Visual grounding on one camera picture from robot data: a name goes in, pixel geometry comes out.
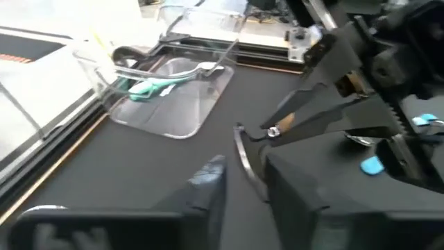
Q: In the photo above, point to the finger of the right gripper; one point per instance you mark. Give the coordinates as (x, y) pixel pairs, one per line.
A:
(322, 62)
(347, 118)

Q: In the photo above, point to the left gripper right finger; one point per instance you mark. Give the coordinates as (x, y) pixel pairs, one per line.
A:
(347, 215)

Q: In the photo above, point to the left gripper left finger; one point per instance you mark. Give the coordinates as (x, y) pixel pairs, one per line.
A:
(121, 229)

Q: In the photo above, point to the yellow tape tag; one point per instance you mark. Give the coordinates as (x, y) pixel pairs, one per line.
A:
(352, 85)

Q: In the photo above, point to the clear plastic bin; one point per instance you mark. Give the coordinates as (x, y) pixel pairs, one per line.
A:
(180, 111)

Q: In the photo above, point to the hazard striped floor mat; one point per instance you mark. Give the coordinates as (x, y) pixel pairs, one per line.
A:
(24, 48)

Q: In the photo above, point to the silver metal bracket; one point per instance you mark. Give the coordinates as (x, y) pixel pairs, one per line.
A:
(301, 45)

